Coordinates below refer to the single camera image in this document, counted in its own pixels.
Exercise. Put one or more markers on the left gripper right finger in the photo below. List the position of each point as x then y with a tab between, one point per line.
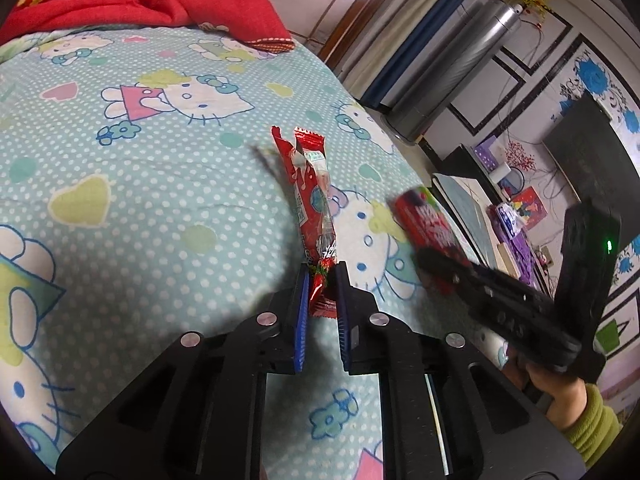
446	410

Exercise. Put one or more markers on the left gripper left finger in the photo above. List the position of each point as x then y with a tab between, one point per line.
196	411

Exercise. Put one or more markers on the red cylindrical snack can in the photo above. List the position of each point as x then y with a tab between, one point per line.
437	253

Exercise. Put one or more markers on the red long snack wrapper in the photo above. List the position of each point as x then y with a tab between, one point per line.
307	170

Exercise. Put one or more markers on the green right sleeve forearm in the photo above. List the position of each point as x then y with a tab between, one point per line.
595	429

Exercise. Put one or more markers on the right hand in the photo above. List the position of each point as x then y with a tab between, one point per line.
568	394

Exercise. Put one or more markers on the purple cloth on table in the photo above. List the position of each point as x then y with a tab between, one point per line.
523	257

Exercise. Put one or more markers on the purple tissue pack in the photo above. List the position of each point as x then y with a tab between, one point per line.
511	221

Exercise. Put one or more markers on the red picture card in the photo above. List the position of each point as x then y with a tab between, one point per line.
529	207

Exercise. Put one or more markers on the round blue plate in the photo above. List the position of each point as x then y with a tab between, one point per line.
513	183

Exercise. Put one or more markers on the white vase red blossoms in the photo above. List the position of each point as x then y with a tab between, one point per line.
512	154

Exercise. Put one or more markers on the purple box on cabinet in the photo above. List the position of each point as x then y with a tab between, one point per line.
485	155

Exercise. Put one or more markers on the black tv cabinet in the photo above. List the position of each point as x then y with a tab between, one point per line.
463	162

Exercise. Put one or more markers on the hello kitty bed sheet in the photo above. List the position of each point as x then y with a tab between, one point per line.
143	196

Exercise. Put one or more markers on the silver tower air conditioner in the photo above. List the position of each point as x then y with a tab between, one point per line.
457	63

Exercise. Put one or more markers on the blue beige curtain right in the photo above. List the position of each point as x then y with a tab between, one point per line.
379	46

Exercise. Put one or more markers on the red blanket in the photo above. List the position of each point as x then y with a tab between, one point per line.
251	22

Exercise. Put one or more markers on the wall mounted black television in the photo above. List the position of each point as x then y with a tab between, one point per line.
593	159

